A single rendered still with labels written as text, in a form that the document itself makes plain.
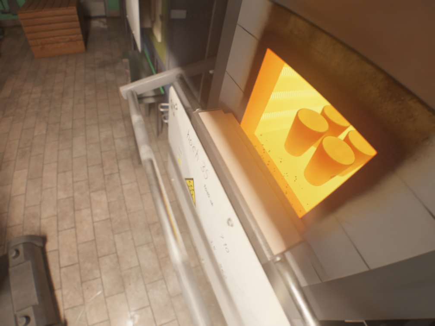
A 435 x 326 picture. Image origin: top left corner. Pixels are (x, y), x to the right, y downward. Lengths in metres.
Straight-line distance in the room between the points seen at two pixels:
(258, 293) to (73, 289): 1.30
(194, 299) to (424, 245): 0.29
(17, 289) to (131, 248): 0.66
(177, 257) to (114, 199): 1.35
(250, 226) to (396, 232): 0.20
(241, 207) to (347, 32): 0.29
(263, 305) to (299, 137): 0.35
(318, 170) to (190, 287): 0.34
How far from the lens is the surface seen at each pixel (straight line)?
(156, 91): 1.34
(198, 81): 1.08
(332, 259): 0.41
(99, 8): 5.07
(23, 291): 1.47
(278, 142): 0.57
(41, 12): 3.46
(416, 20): 0.29
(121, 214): 1.60
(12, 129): 2.55
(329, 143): 0.52
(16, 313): 1.45
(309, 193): 0.52
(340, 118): 0.63
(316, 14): 0.36
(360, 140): 0.60
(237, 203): 0.36
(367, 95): 0.29
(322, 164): 0.47
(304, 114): 0.55
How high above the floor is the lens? 1.44
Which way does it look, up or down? 51 degrees down
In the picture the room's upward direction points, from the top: 14 degrees clockwise
